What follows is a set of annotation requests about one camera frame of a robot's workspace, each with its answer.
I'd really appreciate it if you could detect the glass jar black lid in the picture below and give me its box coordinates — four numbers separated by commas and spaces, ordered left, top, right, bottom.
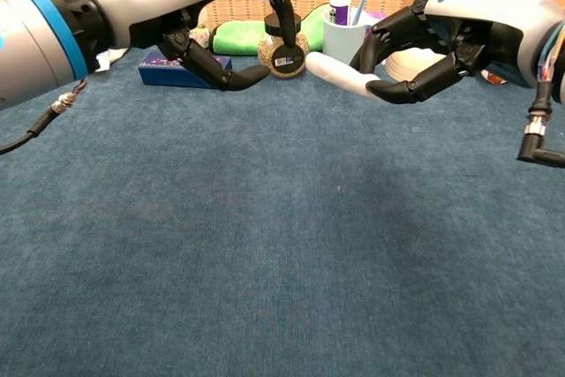
258, 13, 311, 80

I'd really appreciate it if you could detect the dark blue rectangular box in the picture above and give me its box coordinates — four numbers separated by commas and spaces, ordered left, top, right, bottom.
138, 50, 234, 91

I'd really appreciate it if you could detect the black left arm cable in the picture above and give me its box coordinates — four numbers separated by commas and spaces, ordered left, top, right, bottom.
0, 79, 89, 156

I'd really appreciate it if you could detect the beige upturned bowl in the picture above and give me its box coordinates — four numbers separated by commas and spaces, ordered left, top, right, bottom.
384, 47, 448, 83

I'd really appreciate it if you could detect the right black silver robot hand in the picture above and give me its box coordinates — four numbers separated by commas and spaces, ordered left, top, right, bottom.
350, 0, 565, 105

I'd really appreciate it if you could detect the white plastic cylinder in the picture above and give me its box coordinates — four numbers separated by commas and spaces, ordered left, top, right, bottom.
305, 51, 398, 99

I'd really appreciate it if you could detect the blue table mat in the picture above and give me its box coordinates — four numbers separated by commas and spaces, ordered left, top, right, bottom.
0, 43, 565, 377

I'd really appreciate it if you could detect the light blue toothbrush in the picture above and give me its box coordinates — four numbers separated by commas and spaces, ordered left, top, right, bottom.
350, 0, 373, 26

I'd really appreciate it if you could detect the clear plastic tub of clips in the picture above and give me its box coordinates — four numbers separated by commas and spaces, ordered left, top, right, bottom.
188, 26, 211, 50

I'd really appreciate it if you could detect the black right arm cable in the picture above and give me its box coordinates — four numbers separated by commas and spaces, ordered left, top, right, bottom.
516, 19, 565, 169

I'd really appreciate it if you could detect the white snack bag blue print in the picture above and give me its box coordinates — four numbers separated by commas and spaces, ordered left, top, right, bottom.
94, 46, 130, 74

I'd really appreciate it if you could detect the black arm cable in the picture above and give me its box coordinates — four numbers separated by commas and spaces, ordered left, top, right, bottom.
516, 19, 565, 169
0, 79, 89, 156

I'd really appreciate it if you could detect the green microfibre towel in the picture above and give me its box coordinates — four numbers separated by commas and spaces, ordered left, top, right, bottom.
210, 3, 331, 57

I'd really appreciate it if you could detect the light blue handled cup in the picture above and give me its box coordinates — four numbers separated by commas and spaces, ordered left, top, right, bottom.
322, 5, 377, 72

